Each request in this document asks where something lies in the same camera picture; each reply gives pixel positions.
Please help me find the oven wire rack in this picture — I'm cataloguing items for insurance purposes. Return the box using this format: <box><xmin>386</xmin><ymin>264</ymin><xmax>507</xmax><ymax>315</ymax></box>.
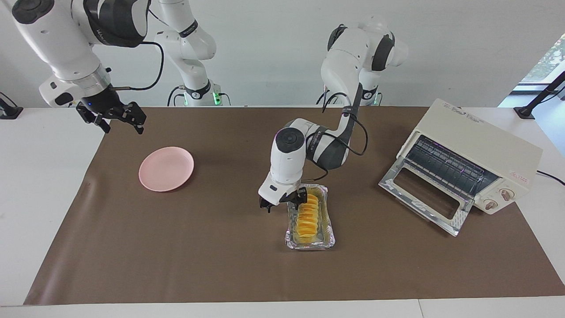
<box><xmin>406</xmin><ymin>135</ymin><xmax>500</xmax><ymax>198</ymax></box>

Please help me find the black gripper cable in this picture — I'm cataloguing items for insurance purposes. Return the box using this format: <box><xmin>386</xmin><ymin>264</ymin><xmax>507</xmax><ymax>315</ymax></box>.
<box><xmin>108</xmin><ymin>41</ymin><xmax>165</xmax><ymax>91</ymax></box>
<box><xmin>305</xmin><ymin>87</ymin><xmax>369</xmax><ymax>181</ymax></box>

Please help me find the brown table mat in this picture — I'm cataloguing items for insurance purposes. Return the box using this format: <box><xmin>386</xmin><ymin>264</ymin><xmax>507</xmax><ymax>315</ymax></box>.
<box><xmin>23</xmin><ymin>106</ymin><xmax>565</xmax><ymax>306</ymax></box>

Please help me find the window with green foliage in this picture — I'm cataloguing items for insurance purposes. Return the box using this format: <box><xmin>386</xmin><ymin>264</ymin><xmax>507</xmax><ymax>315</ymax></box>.
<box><xmin>514</xmin><ymin>33</ymin><xmax>565</xmax><ymax>95</ymax></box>

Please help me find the pink round plate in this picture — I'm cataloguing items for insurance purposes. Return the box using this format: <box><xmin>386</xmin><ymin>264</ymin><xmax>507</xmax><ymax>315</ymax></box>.
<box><xmin>139</xmin><ymin>147</ymin><xmax>195</xmax><ymax>193</ymax></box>

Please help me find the aluminium foil tray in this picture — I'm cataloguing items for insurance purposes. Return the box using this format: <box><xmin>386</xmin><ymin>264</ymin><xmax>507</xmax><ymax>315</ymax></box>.
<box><xmin>285</xmin><ymin>184</ymin><xmax>336</xmax><ymax>251</ymax></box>

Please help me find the black oven power cable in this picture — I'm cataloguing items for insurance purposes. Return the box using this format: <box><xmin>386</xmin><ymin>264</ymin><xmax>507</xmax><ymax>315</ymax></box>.
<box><xmin>536</xmin><ymin>170</ymin><xmax>565</xmax><ymax>186</ymax></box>

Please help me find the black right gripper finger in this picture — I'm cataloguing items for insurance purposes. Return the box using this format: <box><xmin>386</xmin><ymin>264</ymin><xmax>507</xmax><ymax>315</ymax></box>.
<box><xmin>76</xmin><ymin>105</ymin><xmax>111</xmax><ymax>134</ymax></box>
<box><xmin>116</xmin><ymin>102</ymin><xmax>147</xmax><ymax>135</ymax></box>

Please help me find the black clamp stand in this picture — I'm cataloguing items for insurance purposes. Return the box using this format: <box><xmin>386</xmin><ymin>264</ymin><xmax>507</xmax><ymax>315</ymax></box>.
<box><xmin>0</xmin><ymin>92</ymin><xmax>24</xmax><ymax>120</ymax></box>
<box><xmin>513</xmin><ymin>71</ymin><xmax>565</xmax><ymax>120</ymax></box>

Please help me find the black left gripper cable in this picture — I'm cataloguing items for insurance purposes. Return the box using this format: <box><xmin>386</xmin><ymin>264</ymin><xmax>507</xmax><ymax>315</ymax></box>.
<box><xmin>305</xmin><ymin>87</ymin><xmax>369</xmax><ymax>181</ymax></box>

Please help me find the cream toaster oven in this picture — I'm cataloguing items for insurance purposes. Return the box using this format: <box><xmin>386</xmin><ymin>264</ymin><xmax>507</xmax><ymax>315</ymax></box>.
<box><xmin>396</xmin><ymin>98</ymin><xmax>543</xmax><ymax>216</ymax></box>

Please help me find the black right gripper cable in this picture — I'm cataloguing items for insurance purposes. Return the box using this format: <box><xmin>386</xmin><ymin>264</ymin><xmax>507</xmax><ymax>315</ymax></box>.
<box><xmin>108</xmin><ymin>41</ymin><xmax>165</xmax><ymax>91</ymax></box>

